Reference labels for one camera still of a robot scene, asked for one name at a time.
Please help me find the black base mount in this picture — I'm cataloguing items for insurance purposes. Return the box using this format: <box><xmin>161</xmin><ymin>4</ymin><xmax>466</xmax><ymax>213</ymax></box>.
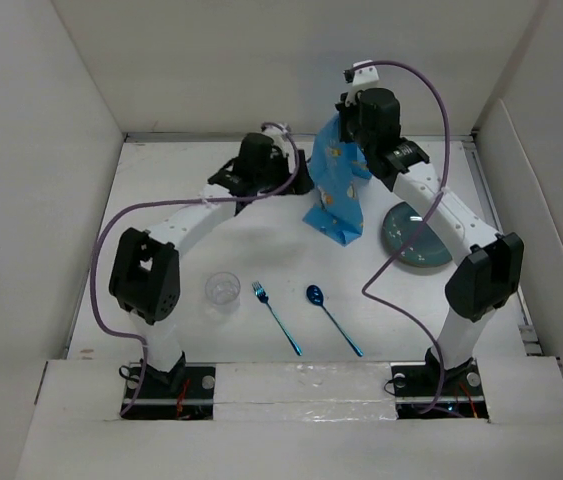
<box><xmin>119</xmin><ymin>363</ymin><xmax>216</xmax><ymax>421</ymax></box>
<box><xmin>384</xmin><ymin>360</ymin><xmax>489</xmax><ymax>420</ymax></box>

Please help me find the blue metal spoon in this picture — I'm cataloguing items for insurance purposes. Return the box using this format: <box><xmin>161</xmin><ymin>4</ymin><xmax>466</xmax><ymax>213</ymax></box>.
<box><xmin>306</xmin><ymin>284</ymin><xmax>364</xmax><ymax>358</ymax></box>

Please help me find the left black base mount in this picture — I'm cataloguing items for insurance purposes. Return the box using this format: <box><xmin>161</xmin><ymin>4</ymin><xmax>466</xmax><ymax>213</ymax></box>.
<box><xmin>119</xmin><ymin>363</ymin><xmax>216</xmax><ymax>421</ymax></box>

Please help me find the blue astronaut print placemat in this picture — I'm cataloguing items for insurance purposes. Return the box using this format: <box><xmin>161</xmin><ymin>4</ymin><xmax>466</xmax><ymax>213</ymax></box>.
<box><xmin>303</xmin><ymin>114</ymin><xmax>371</xmax><ymax>246</ymax></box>

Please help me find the clear plastic cup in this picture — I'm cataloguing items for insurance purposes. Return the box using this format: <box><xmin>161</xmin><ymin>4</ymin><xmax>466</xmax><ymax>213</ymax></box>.
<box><xmin>204</xmin><ymin>272</ymin><xmax>241</xmax><ymax>322</ymax></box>

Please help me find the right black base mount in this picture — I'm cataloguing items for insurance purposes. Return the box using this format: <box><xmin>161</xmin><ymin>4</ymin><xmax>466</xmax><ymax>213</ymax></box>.
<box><xmin>384</xmin><ymin>360</ymin><xmax>489</xmax><ymax>420</ymax></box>

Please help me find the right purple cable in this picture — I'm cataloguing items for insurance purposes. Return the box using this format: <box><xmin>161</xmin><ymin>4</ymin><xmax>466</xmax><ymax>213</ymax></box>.
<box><xmin>363</xmin><ymin>59</ymin><xmax>450</xmax><ymax>415</ymax></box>

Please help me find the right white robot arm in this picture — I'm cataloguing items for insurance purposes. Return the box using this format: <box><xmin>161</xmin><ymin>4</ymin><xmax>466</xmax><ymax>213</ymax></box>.
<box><xmin>335</xmin><ymin>88</ymin><xmax>524</xmax><ymax>394</ymax></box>

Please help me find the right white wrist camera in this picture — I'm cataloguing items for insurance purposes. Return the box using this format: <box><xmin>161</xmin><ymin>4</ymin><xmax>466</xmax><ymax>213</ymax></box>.
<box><xmin>344</xmin><ymin>60</ymin><xmax>379</xmax><ymax>86</ymax></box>

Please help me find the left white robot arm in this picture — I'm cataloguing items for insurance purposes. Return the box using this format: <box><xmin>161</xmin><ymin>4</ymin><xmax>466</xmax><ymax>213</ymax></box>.
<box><xmin>109</xmin><ymin>126</ymin><xmax>313</xmax><ymax>397</ymax></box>

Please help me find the blue metal fork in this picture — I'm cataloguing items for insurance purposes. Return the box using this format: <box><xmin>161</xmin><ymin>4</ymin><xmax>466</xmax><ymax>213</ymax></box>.
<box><xmin>252</xmin><ymin>281</ymin><xmax>303</xmax><ymax>356</ymax></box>

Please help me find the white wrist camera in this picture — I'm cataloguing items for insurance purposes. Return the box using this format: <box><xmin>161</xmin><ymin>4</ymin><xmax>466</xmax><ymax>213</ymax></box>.
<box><xmin>261</xmin><ymin>122</ymin><xmax>290</xmax><ymax>145</ymax></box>
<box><xmin>344</xmin><ymin>60</ymin><xmax>379</xmax><ymax>86</ymax></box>

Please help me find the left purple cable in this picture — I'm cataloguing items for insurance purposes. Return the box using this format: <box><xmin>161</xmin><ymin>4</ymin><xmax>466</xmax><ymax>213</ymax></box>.
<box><xmin>89</xmin><ymin>121</ymin><xmax>298</xmax><ymax>416</ymax></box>

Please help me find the teal ceramic plate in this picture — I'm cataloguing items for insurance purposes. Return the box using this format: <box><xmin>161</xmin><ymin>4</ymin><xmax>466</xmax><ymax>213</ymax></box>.
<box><xmin>380</xmin><ymin>202</ymin><xmax>452</xmax><ymax>268</ymax></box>

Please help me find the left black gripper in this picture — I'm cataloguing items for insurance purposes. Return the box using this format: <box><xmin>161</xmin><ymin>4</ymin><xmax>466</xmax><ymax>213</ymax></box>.
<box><xmin>253</xmin><ymin>149</ymin><xmax>311</xmax><ymax>196</ymax></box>

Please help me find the purple cable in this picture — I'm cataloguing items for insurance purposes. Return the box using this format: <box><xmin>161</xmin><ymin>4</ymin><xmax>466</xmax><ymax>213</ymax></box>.
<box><xmin>89</xmin><ymin>121</ymin><xmax>298</xmax><ymax>416</ymax></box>
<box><xmin>363</xmin><ymin>59</ymin><xmax>450</xmax><ymax>415</ymax></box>

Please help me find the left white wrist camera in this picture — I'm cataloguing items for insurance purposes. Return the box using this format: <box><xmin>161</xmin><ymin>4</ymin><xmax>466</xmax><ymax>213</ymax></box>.
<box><xmin>261</xmin><ymin>122</ymin><xmax>290</xmax><ymax>145</ymax></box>

